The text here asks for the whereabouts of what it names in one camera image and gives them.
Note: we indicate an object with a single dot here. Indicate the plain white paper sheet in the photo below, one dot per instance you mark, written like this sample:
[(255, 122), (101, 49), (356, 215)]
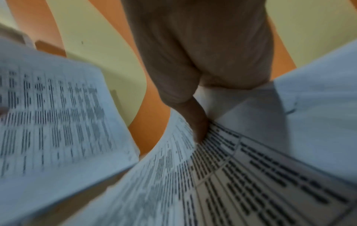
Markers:
[(16, 36)]

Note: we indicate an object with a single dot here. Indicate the person's right hand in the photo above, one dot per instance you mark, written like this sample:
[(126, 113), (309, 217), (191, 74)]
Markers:
[(200, 44)]

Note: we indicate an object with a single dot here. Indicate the printed table paper sheet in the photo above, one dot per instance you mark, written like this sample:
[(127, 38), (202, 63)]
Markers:
[(251, 176), (55, 110)]

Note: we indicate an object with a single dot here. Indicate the brown wooden block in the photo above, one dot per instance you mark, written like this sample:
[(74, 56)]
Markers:
[(51, 49)]

